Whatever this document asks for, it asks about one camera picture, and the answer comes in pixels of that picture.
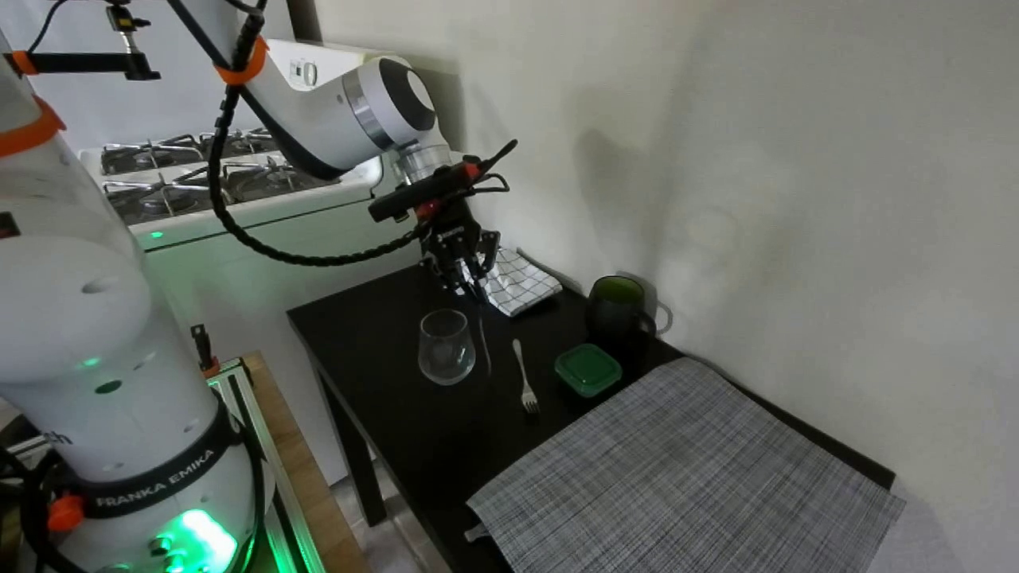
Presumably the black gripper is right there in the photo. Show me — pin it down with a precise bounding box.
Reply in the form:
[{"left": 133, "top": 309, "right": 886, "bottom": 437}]
[{"left": 418, "top": 192, "right": 501, "bottom": 296}]

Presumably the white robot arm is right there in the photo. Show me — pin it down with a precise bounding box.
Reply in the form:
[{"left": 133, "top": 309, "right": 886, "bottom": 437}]
[{"left": 0, "top": 0, "right": 489, "bottom": 573}]

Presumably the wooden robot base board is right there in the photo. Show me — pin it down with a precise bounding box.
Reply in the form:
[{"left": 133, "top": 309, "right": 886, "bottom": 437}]
[{"left": 242, "top": 354, "right": 365, "bottom": 573}]

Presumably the clear glass cup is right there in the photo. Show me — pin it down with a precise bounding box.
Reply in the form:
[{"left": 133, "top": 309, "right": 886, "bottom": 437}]
[{"left": 418, "top": 309, "right": 478, "bottom": 385}]

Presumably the checkered folded cloth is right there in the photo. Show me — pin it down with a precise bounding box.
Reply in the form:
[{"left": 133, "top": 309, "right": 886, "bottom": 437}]
[{"left": 480, "top": 247, "right": 563, "bottom": 319}]

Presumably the black table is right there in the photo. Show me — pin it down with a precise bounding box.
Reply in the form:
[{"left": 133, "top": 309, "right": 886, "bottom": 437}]
[{"left": 285, "top": 238, "right": 901, "bottom": 573}]

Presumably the dark green mug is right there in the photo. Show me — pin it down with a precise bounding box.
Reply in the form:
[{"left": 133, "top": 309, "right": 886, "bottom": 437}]
[{"left": 587, "top": 274, "right": 672, "bottom": 340}]

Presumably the green lidded small container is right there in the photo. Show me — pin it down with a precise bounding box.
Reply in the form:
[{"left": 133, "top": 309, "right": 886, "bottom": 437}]
[{"left": 553, "top": 342, "right": 625, "bottom": 396}]

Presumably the white shelf with clutter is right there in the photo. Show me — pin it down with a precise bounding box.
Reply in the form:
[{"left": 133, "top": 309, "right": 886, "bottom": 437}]
[{"left": 83, "top": 127, "right": 396, "bottom": 251}]

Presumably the grey woven placemat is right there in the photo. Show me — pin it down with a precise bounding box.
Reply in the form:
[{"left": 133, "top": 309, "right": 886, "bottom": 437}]
[{"left": 469, "top": 360, "right": 901, "bottom": 573}]

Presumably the black corrugated cable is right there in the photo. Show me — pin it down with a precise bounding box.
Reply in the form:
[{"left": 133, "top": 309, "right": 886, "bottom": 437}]
[{"left": 205, "top": 0, "right": 426, "bottom": 271}]

